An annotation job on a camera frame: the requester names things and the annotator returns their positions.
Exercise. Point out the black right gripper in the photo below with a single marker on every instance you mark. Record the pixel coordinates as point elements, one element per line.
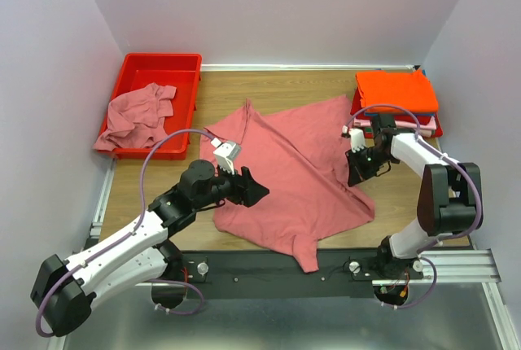
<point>357,165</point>

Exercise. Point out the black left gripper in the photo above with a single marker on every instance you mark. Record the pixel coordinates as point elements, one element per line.
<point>240,186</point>

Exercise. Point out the salmon pink t-shirt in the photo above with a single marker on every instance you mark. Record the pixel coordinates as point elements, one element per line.
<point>299,155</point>

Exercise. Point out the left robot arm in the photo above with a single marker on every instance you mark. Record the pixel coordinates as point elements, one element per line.
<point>67,291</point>

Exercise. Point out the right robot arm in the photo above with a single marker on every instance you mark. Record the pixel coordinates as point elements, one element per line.
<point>449,201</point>

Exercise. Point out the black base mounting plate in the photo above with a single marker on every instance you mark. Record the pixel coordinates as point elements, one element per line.
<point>263,274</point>

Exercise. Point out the light pink folded t-shirt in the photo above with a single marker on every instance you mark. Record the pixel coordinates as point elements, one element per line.
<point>411,124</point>

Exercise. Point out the orange folded t-shirt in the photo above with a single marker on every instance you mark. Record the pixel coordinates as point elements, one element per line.
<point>410,90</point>

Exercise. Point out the crumpled pink t-shirt in bin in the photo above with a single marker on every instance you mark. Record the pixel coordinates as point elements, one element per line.
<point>135,120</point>

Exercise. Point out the red plastic bin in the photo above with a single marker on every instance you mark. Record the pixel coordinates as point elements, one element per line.
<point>140,69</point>

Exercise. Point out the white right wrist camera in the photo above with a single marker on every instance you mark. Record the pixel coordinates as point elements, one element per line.
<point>356,137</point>

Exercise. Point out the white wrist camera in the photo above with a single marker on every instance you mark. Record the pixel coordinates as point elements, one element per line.
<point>356,137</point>
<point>225,153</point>

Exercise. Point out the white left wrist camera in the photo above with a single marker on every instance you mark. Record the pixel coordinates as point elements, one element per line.
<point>225,153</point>

